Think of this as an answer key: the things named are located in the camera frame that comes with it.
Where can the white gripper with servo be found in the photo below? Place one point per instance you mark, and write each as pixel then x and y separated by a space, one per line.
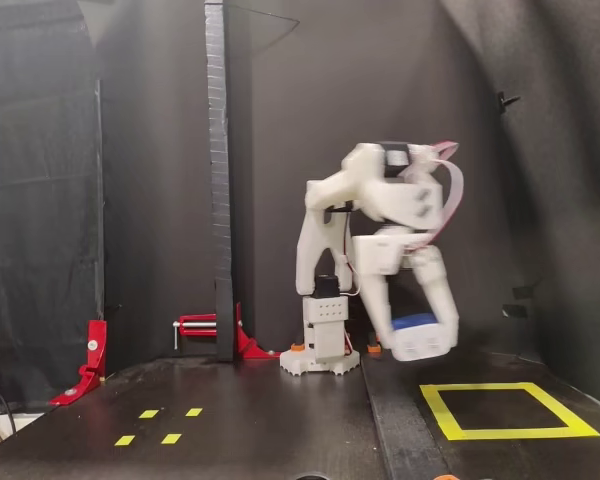
pixel 380 256

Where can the blue and white charger block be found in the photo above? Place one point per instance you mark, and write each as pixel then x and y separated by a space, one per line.
pixel 420 345

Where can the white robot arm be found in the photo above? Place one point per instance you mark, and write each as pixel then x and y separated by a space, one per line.
pixel 312 240

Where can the orange black strip clamp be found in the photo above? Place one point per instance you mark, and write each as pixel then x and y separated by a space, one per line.
pixel 373 349

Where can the black tape piece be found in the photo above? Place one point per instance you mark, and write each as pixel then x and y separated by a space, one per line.
pixel 515 311
pixel 525 291

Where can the yellow tape square outline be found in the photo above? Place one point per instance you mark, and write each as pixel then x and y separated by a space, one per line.
pixel 505 434

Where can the red screw clamp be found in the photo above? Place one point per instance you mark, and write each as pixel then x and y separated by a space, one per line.
pixel 252 348

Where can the orange black spring clamp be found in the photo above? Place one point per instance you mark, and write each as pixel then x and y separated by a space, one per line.
pixel 446 477

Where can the smooth black backdrop sheet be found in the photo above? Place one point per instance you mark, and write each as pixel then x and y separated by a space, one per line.
pixel 405 100

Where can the small yellow tape marker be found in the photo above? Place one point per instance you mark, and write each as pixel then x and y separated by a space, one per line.
pixel 171 439
pixel 125 440
pixel 193 412
pixel 149 414

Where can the coarse black cloth panel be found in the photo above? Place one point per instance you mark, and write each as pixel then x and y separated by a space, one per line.
pixel 45 200

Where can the black wall clip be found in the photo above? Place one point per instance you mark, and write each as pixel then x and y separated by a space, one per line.
pixel 503 102

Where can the black tape-wrapped post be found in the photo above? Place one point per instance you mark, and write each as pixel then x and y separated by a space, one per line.
pixel 219 150

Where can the red angled clamp bracket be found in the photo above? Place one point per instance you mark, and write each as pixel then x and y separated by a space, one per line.
pixel 96 340

